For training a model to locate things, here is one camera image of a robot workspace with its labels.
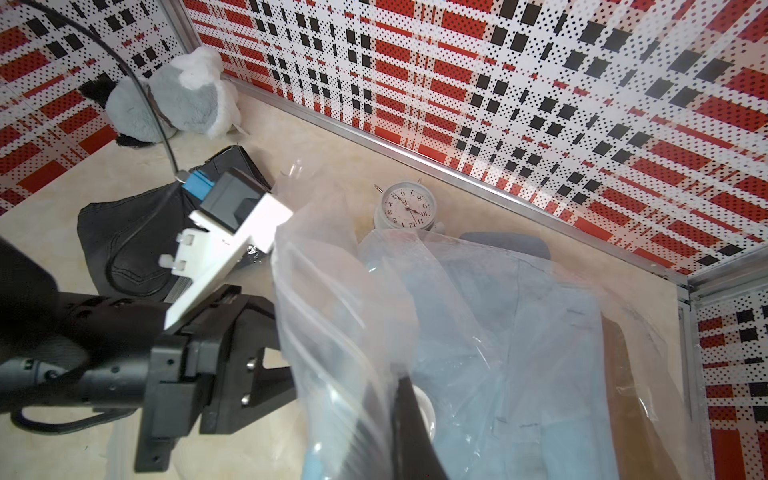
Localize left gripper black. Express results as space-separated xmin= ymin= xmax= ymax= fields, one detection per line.
xmin=134 ymin=286 xmax=297 ymax=473

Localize white alarm clock on table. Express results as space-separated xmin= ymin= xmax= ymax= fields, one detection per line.
xmin=373 ymin=181 xmax=445 ymax=234

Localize clear plastic vacuum bag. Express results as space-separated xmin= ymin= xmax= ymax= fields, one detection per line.
xmin=271 ymin=166 xmax=708 ymax=479

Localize blue glasses case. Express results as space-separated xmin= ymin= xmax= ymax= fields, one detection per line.
xmin=460 ymin=232 xmax=551 ymax=260

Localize white vacuum bag valve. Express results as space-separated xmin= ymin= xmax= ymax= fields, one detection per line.
xmin=413 ymin=385 xmax=436 ymax=442

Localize dark grey trousers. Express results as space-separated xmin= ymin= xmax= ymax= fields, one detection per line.
xmin=76 ymin=144 xmax=274 ymax=304

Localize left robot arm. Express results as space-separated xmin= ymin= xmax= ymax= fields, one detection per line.
xmin=1 ymin=243 xmax=296 ymax=473

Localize light blue folded garment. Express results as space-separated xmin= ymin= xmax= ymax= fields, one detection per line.
xmin=272 ymin=230 xmax=619 ymax=479

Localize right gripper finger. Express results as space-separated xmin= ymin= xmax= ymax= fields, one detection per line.
xmin=391 ymin=377 xmax=447 ymax=480

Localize grey white plush toy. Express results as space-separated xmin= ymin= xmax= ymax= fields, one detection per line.
xmin=79 ymin=46 xmax=242 ymax=148

